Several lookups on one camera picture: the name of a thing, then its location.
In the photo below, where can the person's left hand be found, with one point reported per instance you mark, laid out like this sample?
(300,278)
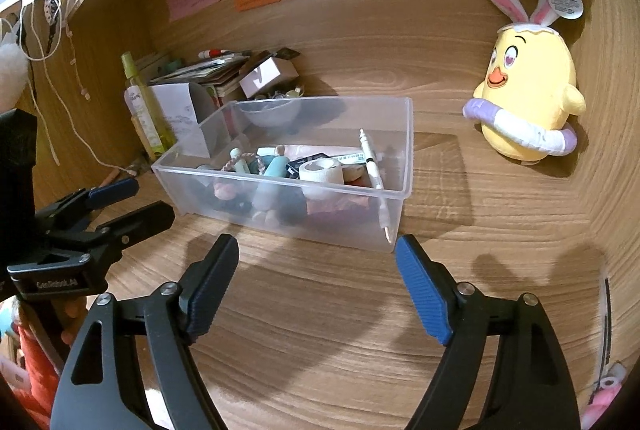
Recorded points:
(72,310)

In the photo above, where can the teal tube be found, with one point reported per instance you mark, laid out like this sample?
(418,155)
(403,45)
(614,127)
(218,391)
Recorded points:
(274,167)

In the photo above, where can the clear plastic bowl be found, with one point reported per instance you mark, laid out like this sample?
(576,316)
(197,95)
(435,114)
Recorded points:
(270,114)

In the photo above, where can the colourful printed carton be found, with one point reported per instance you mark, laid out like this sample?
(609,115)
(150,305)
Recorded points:
(220,92)

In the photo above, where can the tan small tool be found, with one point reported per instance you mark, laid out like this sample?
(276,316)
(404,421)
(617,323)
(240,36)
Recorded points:
(125,172)

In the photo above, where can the yellow chick plush toy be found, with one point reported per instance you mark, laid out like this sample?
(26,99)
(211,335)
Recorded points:
(530,84)

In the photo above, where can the clear plastic box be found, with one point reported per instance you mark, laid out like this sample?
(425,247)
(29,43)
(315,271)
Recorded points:
(340,230)

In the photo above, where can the red white marker pen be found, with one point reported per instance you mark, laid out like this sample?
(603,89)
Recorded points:
(210,53)

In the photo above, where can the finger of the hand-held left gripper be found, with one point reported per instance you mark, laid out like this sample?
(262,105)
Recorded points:
(112,192)
(145,217)

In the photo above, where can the white narrow strip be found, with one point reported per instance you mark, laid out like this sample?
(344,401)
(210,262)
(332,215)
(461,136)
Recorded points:
(605,335)

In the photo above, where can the yellow-green bottle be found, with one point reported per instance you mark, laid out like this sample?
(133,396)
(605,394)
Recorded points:
(137,94)

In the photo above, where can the white printed strip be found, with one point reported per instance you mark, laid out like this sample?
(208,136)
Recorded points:
(349,156)

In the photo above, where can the pink soft object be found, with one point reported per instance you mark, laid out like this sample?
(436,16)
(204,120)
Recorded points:
(605,400)

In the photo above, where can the pink flower trinket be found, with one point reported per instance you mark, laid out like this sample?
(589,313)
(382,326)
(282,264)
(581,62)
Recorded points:
(225,193)

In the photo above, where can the black packet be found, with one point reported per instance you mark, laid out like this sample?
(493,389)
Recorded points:
(305,162)

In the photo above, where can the small white cardboard box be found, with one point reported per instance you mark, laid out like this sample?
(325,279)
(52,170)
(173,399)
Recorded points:
(267,77)

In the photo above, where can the white tape roll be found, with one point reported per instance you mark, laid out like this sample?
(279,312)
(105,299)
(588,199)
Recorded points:
(320,172)

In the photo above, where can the black card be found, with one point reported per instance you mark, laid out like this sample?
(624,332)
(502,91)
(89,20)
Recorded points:
(286,53)

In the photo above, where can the beige bottle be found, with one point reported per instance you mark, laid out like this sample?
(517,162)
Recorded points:
(142,139)

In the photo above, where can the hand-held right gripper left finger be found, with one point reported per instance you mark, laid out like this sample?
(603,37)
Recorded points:
(215,285)

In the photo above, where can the stack of booklets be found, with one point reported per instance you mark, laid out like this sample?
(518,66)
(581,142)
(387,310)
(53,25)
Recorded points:
(200,72)

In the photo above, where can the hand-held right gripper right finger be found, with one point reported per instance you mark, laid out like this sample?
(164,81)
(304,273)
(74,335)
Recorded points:
(422,295)

